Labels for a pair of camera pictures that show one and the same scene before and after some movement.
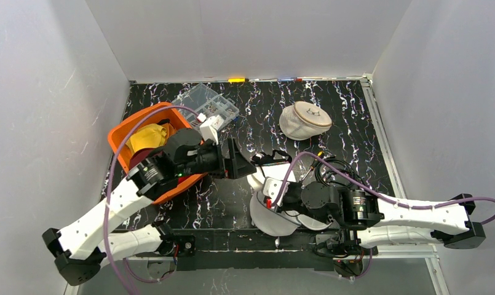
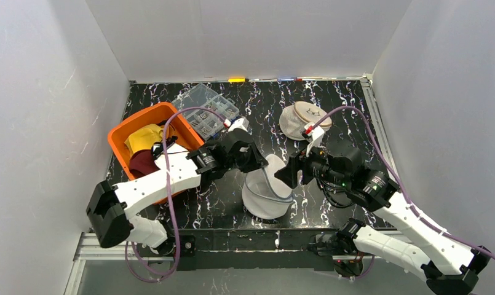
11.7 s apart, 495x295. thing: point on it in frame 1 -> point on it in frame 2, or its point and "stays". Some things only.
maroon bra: [139, 155] stays
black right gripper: [280, 197] -> [296, 169]
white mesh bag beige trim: [302, 120] stays
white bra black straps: [275, 166] -> [158, 148]
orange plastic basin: [163, 112] stays
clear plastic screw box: [203, 100] stays
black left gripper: [224, 161] -> [250, 154]
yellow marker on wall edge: [237, 80] stays
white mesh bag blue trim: [272, 221] -> [264, 195]
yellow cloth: [149, 136] stays
